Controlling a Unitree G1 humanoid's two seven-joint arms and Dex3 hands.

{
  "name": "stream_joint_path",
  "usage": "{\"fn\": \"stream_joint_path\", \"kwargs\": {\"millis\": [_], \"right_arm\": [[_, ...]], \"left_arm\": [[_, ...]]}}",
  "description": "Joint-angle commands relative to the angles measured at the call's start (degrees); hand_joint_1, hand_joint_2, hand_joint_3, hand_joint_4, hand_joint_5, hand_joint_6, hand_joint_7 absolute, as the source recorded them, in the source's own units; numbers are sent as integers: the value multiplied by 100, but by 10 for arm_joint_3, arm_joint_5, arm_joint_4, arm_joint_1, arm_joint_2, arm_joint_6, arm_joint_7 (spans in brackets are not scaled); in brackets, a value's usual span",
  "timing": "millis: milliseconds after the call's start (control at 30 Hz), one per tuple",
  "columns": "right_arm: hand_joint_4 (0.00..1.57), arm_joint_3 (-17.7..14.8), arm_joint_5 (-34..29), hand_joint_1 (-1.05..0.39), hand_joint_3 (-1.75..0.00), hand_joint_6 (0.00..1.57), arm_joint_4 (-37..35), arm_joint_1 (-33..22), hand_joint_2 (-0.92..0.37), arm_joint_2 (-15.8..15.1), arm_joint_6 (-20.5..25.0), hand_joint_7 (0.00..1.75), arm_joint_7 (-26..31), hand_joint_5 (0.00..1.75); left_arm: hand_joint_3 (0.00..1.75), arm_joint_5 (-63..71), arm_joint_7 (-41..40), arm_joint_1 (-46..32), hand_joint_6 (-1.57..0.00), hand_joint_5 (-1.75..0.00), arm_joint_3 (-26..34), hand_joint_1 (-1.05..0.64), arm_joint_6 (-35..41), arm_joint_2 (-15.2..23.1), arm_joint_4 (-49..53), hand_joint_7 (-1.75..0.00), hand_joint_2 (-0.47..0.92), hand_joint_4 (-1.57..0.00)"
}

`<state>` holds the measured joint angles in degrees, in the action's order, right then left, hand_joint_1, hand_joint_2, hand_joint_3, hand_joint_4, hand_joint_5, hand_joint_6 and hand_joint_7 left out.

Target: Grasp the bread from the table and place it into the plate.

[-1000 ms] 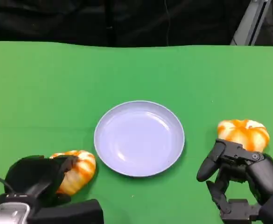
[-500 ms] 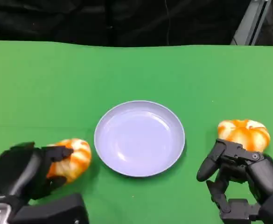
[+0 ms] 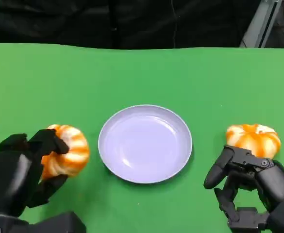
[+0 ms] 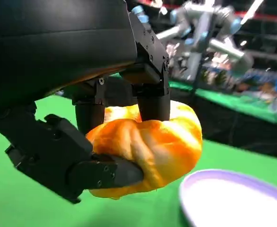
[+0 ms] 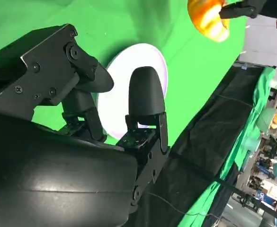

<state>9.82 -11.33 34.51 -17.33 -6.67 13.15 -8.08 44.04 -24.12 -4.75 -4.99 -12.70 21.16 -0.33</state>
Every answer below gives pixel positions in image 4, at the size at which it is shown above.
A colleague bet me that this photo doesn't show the black backdrop curtain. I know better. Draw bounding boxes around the black backdrop curtain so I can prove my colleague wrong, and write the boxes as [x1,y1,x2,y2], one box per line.
[169,87,277,161]

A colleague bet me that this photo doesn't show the lilac plate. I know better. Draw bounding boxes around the lilac plate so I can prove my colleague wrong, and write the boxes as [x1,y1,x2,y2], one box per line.
[179,169,277,227]

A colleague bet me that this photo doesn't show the orange and white bread roll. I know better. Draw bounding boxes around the orange and white bread roll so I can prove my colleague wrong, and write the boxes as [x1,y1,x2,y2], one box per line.
[85,100,203,201]

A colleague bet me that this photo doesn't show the green table cloth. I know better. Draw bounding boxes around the green table cloth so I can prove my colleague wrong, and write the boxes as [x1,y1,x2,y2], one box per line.
[0,91,277,227]

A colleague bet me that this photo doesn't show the blurred colourful workshop clutter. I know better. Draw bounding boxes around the blurred colourful workshop clutter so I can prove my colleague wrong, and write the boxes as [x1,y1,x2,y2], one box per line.
[199,66,277,105]

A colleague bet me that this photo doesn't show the green covered workshop table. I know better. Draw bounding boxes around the green covered workshop table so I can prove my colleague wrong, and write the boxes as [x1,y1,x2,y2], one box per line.
[169,80,277,128]

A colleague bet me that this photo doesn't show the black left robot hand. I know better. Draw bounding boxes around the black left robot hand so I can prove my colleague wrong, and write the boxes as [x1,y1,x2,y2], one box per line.
[0,0,171,204]

